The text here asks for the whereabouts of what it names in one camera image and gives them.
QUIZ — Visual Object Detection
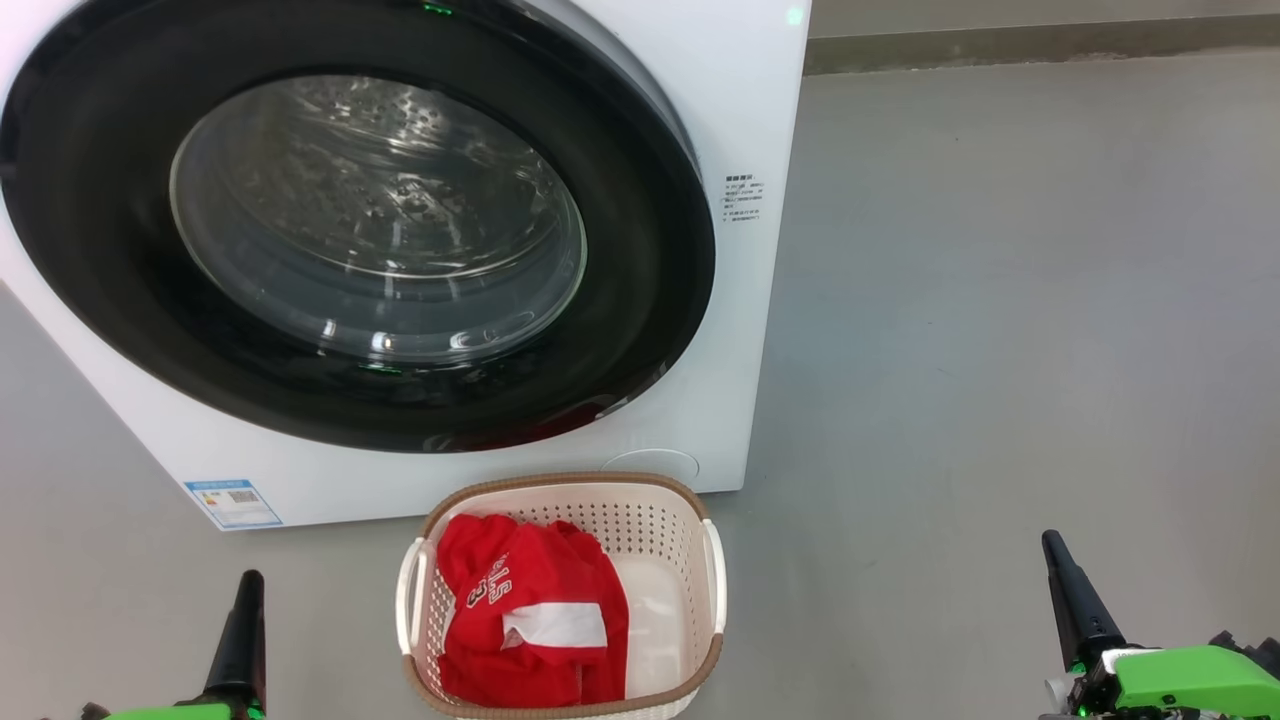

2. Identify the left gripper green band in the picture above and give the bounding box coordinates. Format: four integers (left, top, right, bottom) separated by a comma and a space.
100, 570, 267, 720

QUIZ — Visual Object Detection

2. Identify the black text instruction label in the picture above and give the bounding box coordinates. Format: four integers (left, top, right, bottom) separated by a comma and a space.
724, 172, 769, 223

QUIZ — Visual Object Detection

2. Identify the round white filter cover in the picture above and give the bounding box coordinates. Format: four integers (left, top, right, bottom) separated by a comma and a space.
600, 448, 701, 483

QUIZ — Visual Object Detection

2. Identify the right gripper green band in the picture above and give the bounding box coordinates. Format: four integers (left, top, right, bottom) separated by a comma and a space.
1040, 530, 1280, 720

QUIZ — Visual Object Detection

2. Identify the white front-load washing machine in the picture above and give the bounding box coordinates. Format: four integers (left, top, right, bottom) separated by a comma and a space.
0, 0, 813, 531

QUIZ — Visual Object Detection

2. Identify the cream laundry basket brown rim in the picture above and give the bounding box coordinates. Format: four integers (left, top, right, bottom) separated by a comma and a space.
395, 472, 728, 720

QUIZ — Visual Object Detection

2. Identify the blue energy label sticker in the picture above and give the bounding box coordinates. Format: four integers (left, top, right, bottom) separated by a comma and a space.
184, 479, 284, 530

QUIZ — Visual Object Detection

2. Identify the black round glass washer door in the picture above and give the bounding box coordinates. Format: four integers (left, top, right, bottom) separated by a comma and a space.
0, 0, 717, 453

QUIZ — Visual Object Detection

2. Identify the red shirt with white print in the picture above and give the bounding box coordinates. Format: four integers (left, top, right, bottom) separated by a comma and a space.
436, 513, 631, 709

